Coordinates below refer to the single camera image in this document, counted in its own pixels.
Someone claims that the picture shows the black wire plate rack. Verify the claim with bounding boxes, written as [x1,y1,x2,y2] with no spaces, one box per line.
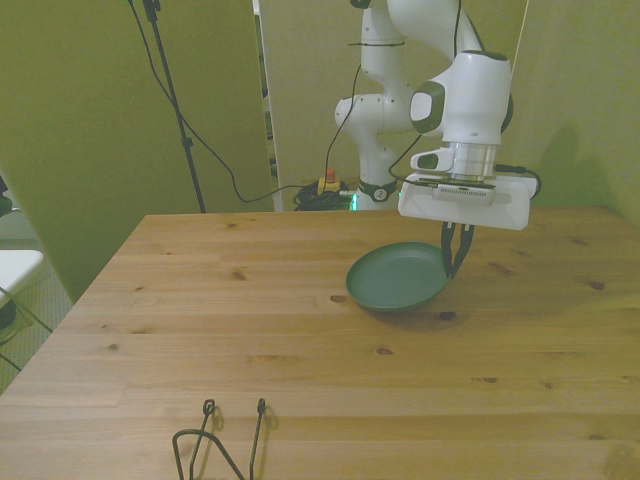
[172,397,267,480]

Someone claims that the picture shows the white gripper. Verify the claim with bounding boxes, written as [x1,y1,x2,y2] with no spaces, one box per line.
[398,172,539,280]

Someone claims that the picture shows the coiled black cables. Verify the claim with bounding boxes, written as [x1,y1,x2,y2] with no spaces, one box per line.
[292,183,357,211]

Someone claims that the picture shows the black camera stand pole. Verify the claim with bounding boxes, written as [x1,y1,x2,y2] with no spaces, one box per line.
[142,0,208,214]

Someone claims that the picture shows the wide beige partition panel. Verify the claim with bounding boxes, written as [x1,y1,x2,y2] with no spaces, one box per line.
[0,0,275,304]

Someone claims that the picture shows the yellow emergency stop button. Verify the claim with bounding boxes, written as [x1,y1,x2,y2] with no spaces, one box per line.
[318,168,342,195]

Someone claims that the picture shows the teal round plate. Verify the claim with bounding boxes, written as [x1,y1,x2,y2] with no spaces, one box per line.
[345,241,451,315]

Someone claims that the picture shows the black stand cable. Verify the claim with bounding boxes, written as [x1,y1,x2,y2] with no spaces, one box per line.
[127,0,306,204]

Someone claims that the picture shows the white side table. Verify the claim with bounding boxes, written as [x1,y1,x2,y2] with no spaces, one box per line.
[0,248,46,301]

